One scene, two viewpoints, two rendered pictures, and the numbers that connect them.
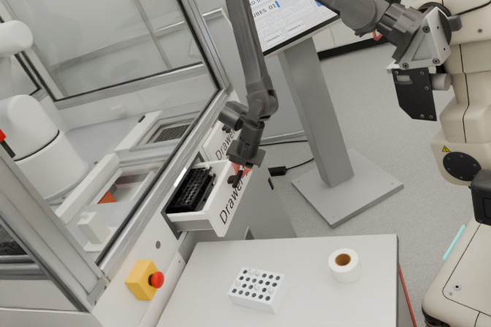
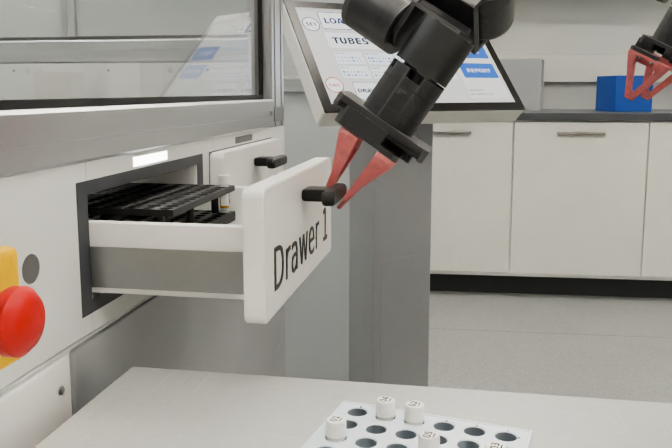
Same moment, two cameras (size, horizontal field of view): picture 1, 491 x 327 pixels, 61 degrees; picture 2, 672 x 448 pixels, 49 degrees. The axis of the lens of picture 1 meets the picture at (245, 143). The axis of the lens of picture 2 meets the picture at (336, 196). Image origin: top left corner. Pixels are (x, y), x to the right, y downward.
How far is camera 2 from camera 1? 72 cm
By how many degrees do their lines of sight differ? 27
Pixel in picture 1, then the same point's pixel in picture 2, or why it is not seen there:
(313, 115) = (388, 302)
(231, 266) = (271, 424)
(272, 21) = (377, 64)
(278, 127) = not seen: hidden behind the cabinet
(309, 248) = (558, 414)
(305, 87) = (390, 231)
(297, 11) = not seen: hidden behind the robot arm
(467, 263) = not seen: outside the picture
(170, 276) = (19, 414)
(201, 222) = (199, 263)
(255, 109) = not seen: outside the picture
